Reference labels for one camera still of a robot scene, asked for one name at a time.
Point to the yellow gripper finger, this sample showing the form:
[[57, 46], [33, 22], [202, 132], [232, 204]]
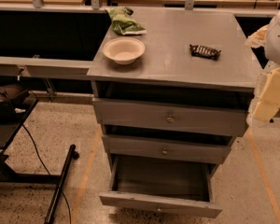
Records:
[[258, 38]]

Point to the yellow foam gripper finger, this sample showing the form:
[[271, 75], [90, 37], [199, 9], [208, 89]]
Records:
[[266, 102]]

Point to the grey bottom drawer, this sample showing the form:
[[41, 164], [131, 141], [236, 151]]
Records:
[[159, 185]]

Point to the grey drawer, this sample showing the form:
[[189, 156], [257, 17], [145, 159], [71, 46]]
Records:
[[207, 152], [179, 118], [159, 185]]

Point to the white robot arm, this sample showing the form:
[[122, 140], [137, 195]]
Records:
[[272, 47]]

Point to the grey top drawer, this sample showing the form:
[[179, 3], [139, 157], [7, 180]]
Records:
[[179, 118]]

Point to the grey wooden drawer cabinet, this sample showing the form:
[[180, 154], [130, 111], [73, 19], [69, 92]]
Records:
[[167, 73]]

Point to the grey middle drawer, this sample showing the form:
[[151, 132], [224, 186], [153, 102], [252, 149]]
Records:
[[207, 152]]

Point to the dark candy bar wrapper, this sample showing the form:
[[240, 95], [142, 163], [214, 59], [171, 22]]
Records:
[[204, 52]]

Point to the white paper bowl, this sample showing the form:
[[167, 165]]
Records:
[[124, 50]]

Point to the green chip bag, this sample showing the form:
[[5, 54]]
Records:
[[123, 23]]

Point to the grey long workbench rail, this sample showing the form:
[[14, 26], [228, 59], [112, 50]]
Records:
[[45, 68]]

